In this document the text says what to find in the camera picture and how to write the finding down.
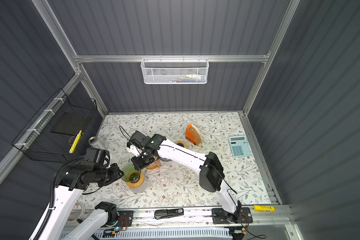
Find pens in white basket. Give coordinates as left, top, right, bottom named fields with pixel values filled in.
left=163, top=74, right=207, bottom=84

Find white wire basket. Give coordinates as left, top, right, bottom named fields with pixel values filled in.
left=141, top=58, right=210, bottom=85

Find black corrugated cable conduit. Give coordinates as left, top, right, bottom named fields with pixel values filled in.
left=32, top=155, right=88, bottom=240

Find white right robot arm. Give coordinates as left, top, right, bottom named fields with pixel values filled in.
left=127, top=131, right=241, bottom=215

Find green glass dripper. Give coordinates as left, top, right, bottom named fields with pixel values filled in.
left=122, top=164, right=141, bottom=184

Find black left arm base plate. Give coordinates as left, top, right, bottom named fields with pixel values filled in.
left=102, top=211, right=134, bottom=228

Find orange glass pitcher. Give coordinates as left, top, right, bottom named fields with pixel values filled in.
left=146, top=160, right=162, bottom=170

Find orange coffee filter box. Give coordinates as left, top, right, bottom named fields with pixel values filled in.
left=185, top=124, right=202, bottom=146

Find black stapler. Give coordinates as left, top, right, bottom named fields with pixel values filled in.
left=154, top=208, right=184, bottom=220

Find yellow marker pen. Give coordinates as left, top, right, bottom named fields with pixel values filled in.
left=69, top=130, right=83, bottom=154

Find silver cylinder can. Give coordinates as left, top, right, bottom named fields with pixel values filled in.
left=88, top=136, right=106, bottom=150

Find grey glass dripper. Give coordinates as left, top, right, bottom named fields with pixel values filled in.
left=160, top=158, right=172, bottom=162

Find black wire basket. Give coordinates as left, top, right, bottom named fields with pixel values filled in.
left=12, top=89, right=102, bottom=163

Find light blue calculator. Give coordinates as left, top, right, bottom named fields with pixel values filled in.
left=229, top=136, right=251, bottom=158

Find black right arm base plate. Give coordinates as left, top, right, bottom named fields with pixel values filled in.
left=212, top=207, right=253, bottom=225

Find yellow tube on rail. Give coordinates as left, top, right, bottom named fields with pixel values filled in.
left=253, top=205, right=276, bottom=212

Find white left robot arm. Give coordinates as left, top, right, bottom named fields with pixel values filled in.
left=30, top=148, right=124, bottom=240

